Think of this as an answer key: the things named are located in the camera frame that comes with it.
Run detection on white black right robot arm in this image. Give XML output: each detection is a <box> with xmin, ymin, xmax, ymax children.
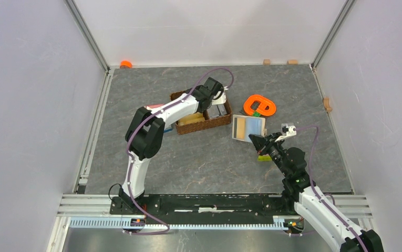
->
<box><xmin>249</xmin><ymin>133</ymin><xmax>384</xmax><ymax>251</ymax></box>

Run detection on orange round cap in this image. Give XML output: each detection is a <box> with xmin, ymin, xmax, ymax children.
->
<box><xmin>119</xmin><ymin>60</ymin><xmax>132</xmax><ymax>69</ymax></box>

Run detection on curved wooden piece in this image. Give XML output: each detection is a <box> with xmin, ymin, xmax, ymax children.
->
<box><xmin>323</xmin><ymin>97</ymin><xmax>333</xmax><ymax>113</ymax></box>

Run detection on silver cards in basket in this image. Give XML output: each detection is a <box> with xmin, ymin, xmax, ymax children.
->
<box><xmin>207</xmin><ymin>104</ymin><xmax>227</xmax><ymax>119</ymax></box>

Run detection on playing card box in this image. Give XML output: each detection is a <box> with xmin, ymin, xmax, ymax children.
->
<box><xmin>146</xmin><ymin>104</ymin><xmax>163</xmax><ymax>110</ymax></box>

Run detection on aluminium frame rail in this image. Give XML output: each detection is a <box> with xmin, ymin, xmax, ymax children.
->
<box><xmin>56</xmin><ymin>194</ymin><xmax>374</xmax><ymax>230</ymax></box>

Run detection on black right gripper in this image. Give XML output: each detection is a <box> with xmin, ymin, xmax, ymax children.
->
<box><xmin>249</xmin><ymin>132</ymin><xmax>290</xmax><ymax>176</ymax></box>

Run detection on beige leather card holder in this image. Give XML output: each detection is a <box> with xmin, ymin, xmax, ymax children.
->
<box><xmin>231</xmin><ymin>114</ymin><xmax>267</xmax><ymax>143</ymax></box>

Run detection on gold magnetic stripe card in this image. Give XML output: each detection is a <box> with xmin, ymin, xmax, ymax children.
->
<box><xmin>233</xmin><ymin>117</ymin><xmax>246</xmax><ymax>141</ymax></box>

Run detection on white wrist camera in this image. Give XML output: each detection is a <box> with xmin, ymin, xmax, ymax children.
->
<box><xmin>275</xmin><ymin>123</ymin><xmax>297</xmax><ymax>142</ymax></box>
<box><xmin>212</xmin><ymin>87</ymin><xmax>228</xmax><ymax>105</ymax></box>

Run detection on yellow cards in basket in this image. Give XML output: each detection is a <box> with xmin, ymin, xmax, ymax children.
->
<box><xmin>178</xmin><ymin>112</ymin><xmax>205</xmax><ymax>126</ymax></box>

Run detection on lime green toy brick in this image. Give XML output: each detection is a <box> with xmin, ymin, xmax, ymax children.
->
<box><xmin>257</xmin><ymin>155</ymin><xmax>272</xmax><ymax>162</ymax></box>

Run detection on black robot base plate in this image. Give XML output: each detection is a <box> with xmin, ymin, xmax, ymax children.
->
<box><xmin>109</xmin><ymin>193</ymin><xmax>300</xmax><ymax>225</ymax></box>

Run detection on orange tape dispenser ring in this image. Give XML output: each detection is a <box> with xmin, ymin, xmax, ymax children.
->
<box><xmin>243</xmin><ymin>94</ymin><xmax>277</xmax><ymax>118</ymax></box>

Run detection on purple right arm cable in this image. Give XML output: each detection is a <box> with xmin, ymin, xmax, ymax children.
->
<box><xmin>291</xmin><ymin>125</ymin><xmax>370</xmax><ymax>252</ymax></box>

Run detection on brown woven divided basket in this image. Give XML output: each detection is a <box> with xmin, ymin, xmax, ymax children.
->
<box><xmin>174</xmin><ymin>100</ymin><xmax>232</xmax><ymax>135</ymax></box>

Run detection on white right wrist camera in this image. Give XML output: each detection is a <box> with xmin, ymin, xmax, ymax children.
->
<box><xmin>275</xmin><ymin>123</ymin><xmax>297</xmax><ymax>142</ymax></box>

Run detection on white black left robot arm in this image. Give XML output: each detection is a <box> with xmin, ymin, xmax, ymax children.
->
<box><xmin>119</xmin><ymin>77</ymin><xmax>226</xmax><ymax>214</ymax></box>

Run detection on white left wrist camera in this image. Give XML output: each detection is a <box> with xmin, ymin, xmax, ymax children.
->
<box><xmin>212</xmin><ymin>87</ymin><xmax>228</xmax><ymax>105</ymax></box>

